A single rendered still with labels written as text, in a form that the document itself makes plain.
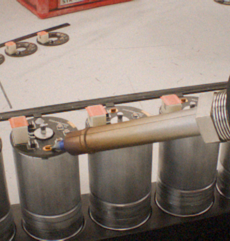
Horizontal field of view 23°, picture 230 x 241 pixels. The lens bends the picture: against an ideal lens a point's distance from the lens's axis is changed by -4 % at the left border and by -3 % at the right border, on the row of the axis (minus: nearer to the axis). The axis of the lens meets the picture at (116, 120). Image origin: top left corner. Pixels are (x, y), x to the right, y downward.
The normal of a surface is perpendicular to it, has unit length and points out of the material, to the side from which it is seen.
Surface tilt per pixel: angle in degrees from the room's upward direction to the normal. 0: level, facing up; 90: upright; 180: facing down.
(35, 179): 90
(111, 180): 90
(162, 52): 0
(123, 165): 90
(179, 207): 90
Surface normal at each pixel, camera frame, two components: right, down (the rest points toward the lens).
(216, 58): 0.00, -0.85
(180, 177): -0.29, 0.50
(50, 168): 0.22, 0.50
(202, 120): -0.49, 0.46
